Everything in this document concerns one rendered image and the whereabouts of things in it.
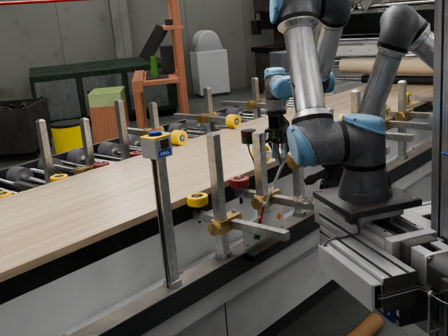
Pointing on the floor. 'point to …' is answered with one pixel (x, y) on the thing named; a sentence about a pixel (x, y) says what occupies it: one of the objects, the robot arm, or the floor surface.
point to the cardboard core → (368, 326)
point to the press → (261, 60)
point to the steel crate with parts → (22, 128)
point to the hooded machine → (209, 65)
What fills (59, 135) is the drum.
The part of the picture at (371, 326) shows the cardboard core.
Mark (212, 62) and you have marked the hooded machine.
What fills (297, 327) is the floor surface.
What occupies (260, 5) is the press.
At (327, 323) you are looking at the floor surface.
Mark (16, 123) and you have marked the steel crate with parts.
